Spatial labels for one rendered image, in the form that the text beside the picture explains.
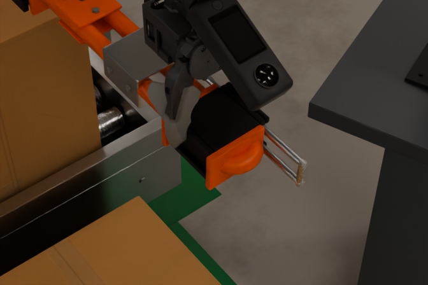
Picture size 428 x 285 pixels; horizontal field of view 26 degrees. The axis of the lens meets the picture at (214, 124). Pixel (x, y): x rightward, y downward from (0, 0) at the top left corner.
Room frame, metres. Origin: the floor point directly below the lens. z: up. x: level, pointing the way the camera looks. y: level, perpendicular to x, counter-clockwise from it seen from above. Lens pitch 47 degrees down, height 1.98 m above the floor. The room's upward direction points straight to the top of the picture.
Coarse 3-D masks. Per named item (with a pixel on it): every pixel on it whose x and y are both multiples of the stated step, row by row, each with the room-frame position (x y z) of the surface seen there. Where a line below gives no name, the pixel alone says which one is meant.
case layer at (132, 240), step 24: (120, 216) 1.10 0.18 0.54; (144, 216) 1.10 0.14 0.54; (72, 240) 1.04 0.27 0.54; (96, 240) 1.04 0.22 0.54; (120, 240) 1.04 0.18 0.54; (144, 240) 1.04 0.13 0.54; (168, 240) 1.04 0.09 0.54; (24, 264) 0.99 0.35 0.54; (48, 264) 0.99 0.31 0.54; (72, 264) 0.99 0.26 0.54; (96, 264) 0.99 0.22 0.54; (120, 264) 0.99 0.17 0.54; (144, 264) 0.99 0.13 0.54; (168, 264) 0.99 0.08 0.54; (192, 264) 0.99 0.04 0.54
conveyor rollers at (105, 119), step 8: (96, 88) 1.45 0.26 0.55; (96, 96) 1.43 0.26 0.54; (96, 104) 1.43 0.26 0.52; (104, 112) 1.37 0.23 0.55; (112, 112) 1.37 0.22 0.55; (120, 112) 1.38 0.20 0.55; (104, 120) 1.35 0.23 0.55; (112, 120) 1.35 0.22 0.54; (120, 120) 1.36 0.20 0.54; (104, 128) 1.34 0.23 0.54; (112, 128) 1.34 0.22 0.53; (120, 128) 1.36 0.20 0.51; (104, 136) 1.33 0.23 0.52
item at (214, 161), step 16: (208, 96) 0.70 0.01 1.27; (224, 96) 0.70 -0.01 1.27; (192, 112) 0.68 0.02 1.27; (208, 112) 0.68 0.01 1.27; (224, 112) 0.68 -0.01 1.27; (240, 112) 0.68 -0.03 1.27; (192, 128) 0.66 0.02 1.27; (208, 128) 0.66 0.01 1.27; (224, 128) 0.66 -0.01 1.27; (240, 128) 0.66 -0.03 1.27; (256, 128) 0.66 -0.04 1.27; (192, 144) 0.65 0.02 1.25; (208, 144) 0.63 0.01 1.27; (224, 144) 0.63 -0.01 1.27; (240, 144) 0.64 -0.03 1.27; (192, 160) 0.65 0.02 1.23; (208, 160) 0.61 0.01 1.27; (224, 160) 0.62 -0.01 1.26; (208, 176) 0.61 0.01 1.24; (224, 176) 0.63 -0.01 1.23
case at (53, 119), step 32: (0, 0) 1.26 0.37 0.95; (0, 32) 1.17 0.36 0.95; (32, 32) 1.19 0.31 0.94; (64, 32) 1.22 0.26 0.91; (0, 64) 1.14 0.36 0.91; (32, 64) 1.18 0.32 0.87; (64, 64) 1.22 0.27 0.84; (0, 96) 1.13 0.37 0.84; (32, 96) 1.17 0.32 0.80; (64, 96) 1.21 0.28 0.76; (0, 128) 1.13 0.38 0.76; (32, 128) 1.16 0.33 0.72; (64, 128) 1.20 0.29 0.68; (96, 128) 1.24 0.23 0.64; (0, 160) 1.12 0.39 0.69; (32, 160) 1.16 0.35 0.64; (64, 160) 1.19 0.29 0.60; (0, 192) 1.11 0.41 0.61
